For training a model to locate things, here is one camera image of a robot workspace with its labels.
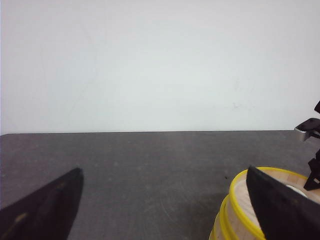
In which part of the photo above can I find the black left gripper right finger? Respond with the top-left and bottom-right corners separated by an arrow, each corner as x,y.
246,166 -> 320,240

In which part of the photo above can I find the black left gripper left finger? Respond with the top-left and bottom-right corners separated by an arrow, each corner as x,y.
0,167 -> 84,240

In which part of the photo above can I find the bamboo steamer basket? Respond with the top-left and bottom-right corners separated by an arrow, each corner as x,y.
214,195 -> 266,240
229,167 -> 320,240
208,224 -> 221,240

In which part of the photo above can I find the white bun right basket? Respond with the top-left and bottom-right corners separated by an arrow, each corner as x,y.
286,184 -> 308,198

